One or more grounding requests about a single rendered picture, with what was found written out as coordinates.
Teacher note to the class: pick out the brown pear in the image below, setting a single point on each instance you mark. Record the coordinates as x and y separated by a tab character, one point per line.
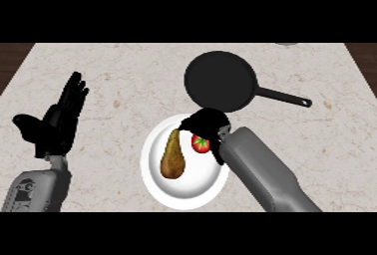
172	161

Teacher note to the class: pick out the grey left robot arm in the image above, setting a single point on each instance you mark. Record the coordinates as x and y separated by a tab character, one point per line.
37	187

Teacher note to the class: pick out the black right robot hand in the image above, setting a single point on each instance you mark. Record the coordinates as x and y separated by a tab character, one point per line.
209	124

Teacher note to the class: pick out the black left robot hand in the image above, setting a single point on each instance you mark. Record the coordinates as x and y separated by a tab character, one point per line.
56	121

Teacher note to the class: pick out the white round plate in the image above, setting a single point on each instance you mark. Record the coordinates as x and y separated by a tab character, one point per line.
188	179

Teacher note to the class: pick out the black frying pan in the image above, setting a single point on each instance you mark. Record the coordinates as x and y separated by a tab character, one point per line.
224	81

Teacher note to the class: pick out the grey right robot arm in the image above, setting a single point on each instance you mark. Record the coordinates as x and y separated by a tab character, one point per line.
265	171

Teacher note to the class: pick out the red tomato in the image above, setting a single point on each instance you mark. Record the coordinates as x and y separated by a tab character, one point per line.
200	145

